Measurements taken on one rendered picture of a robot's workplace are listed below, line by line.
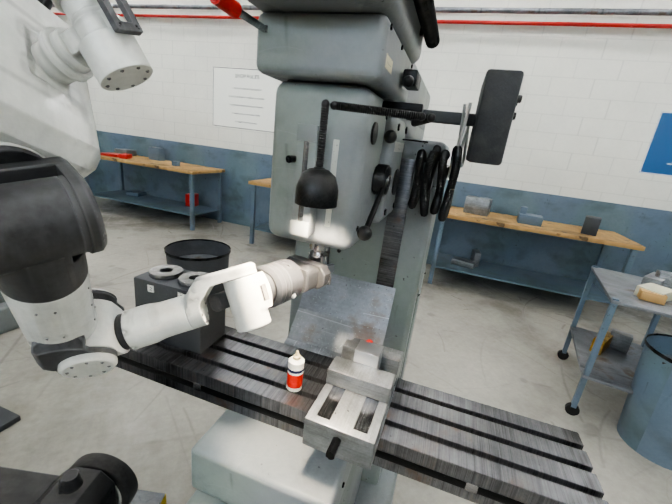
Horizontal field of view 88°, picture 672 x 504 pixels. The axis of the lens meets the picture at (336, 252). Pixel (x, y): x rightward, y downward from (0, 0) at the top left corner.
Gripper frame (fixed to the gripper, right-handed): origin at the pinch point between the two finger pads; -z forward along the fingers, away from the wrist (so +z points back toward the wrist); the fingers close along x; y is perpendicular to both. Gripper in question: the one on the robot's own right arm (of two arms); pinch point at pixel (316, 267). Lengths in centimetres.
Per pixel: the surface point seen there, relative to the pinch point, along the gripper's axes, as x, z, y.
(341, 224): -9.4, 7.0, -13.7
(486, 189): 33, -424, 4
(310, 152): -4.0, 12.4, -26.9
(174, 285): 36.9, 13.4, 13.1
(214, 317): 29.7, 5.7, 23.1
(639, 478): -120, -152, 121
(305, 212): -4.1, 12.2, -15.6
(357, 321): 1.7, -31.1, 27.8
